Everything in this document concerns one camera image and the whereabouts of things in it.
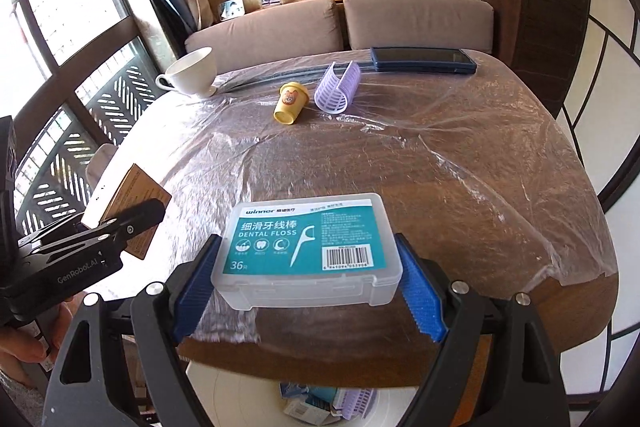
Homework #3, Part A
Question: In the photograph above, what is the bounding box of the white teacup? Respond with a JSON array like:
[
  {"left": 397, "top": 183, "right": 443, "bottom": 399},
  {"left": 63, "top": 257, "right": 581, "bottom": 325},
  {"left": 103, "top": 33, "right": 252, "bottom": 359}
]
[{"left": 155, "top": 47, "right": 219, "bottom": 98}]

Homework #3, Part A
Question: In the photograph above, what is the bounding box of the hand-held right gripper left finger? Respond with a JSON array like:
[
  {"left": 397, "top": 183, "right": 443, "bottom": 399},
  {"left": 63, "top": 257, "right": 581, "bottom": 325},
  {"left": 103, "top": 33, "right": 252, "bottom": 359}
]
[{"left": 42, "top": 234, "right": 224, "bottom": 427}]

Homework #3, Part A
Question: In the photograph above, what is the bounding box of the brown sofa cushion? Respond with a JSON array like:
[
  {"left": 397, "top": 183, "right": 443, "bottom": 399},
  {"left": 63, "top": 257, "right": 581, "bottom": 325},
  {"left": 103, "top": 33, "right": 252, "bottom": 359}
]
[
  {"left": 185, "top": 0, "right": 346, "bottom": 62},
  {"left": 342, "top": 0, "right": 496, "bottom": 55}
]

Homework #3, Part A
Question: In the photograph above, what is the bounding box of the blue white tissue pack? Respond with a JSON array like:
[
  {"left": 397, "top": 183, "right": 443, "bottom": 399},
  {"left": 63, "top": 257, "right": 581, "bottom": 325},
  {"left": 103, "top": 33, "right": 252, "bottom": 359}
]
[{"left": 280, "top": 382, "right": 321, "bottom": 403}]

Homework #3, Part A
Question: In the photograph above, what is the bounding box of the purple pill organizer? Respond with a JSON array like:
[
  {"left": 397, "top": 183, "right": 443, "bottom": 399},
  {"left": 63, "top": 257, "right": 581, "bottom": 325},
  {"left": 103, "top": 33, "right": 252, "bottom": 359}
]
[{"left": 330, "top": 389, "right": 376, "bottom": 420}]

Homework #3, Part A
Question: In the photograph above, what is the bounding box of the clear dental floss box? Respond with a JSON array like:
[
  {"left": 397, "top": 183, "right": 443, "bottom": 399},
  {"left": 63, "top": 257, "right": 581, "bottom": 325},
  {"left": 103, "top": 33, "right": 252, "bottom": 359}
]
[{"left": 210, "top": 193, "right": 405, "bottom": 312}]

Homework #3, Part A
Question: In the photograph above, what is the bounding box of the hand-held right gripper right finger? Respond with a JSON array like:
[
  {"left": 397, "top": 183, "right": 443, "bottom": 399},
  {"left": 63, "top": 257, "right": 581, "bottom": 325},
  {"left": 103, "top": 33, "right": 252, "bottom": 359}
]
[{"left": 395, "top": 233, "right": 573, "bottom": 427}]

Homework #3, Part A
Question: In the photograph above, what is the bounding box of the dark blue phone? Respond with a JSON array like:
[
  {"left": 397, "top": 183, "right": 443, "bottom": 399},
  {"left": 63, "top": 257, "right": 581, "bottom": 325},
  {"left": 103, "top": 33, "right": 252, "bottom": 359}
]
[{"left": 370, "top": 47, "right": 477, "bottom": 74}]

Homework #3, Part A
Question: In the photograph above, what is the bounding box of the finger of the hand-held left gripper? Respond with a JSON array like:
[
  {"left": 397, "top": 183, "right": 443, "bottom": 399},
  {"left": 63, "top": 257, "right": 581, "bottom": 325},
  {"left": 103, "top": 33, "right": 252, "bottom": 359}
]
[{"left": 20, "top": 199, "right": 166, "bottom": 258}]

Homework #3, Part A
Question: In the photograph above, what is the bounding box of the patterned window guard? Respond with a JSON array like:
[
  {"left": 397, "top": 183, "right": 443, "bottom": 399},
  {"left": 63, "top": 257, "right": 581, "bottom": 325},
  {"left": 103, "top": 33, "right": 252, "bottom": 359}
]
[{"left": 15, "top": 37, "right": 161, "bottom": 228}]

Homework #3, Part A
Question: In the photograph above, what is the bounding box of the small yellow cup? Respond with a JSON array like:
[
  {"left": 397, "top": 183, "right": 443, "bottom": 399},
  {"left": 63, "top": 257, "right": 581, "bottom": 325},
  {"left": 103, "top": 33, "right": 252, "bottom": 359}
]
[{"left": 272, "top": 82, "right": 308, "bottom": 126}]

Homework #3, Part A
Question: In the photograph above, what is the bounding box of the white carton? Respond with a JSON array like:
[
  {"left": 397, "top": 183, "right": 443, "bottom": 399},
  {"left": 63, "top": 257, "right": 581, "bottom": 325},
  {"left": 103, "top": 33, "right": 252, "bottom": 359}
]
[{"left": 286, "top": 401, "right": 331, "bottom": 427}]

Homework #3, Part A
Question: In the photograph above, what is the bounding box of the brown cardboard box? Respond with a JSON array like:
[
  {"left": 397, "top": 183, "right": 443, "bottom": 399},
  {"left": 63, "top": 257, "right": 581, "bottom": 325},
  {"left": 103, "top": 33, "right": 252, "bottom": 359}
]
[{"left": 80, "top": 163, "right": 172, "bottom": 260}]

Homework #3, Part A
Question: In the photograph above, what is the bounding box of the person's left hand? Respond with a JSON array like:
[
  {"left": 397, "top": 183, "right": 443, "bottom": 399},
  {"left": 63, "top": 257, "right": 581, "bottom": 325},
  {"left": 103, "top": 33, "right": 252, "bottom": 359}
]
[{"left": 0, "top": 299, "right": 76, "bottom": 365}]

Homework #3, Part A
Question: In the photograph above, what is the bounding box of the dark wooden cabinet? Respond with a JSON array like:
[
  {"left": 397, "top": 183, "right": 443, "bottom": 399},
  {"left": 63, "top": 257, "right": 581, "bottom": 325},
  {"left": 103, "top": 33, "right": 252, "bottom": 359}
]
[{"left": 477, "top": 0, "right": 591, "bottom": 118}]

